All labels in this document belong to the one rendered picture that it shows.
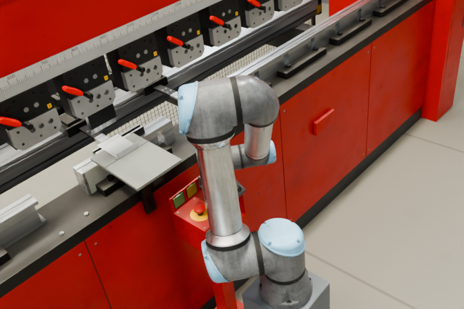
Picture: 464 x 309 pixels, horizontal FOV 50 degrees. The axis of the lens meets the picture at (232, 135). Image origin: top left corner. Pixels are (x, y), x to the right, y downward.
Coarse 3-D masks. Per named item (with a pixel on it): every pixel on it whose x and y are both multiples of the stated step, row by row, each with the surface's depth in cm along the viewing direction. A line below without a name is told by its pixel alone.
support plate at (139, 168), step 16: (144, 144) 169; (96, 160) 165; (112, 160) 164; (128, 160) 163; (144, 160) 162; (160, 160) 161; (176, 160) 160; (128, 176) 156; (144, 176) 155; (160, 176) 156
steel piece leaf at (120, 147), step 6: (120, 138) 174; (108, 144) 171; (114, 144) 171; (120, 144) 171; (126, 144) 170; (132, 144) 170; (108, 150) 168; (114, 150) 168; (120, 150) 168; (126, 150) 165; (132, 150) 167; (114, 156) 165; (120, 156) 164
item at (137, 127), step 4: (132, 128) 178; (136, 128) 180; (140, 128) 178; (124, 132) 177; (128, 132) 178; (132, 132) 176; (136, 132) 178; (140, 132) 179; (144, 132) 180; (96, 148) 171; (100, 148) 171
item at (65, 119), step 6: (66, 114) 185; (66, 120) 182; (72, 120) 181; (78, 120) 182; (84, 120) 183; (66, 126) 180; (72, 126) 180; (78, 126) 182; (84, 126) 182; (66, 132) 180; (72, 132) 181; (78, 132) 183; (84, 132) 180; (90, 132) 178; (96, 132) 178; (96, 138) 175; (102, 138) 175; (108, 138) 175
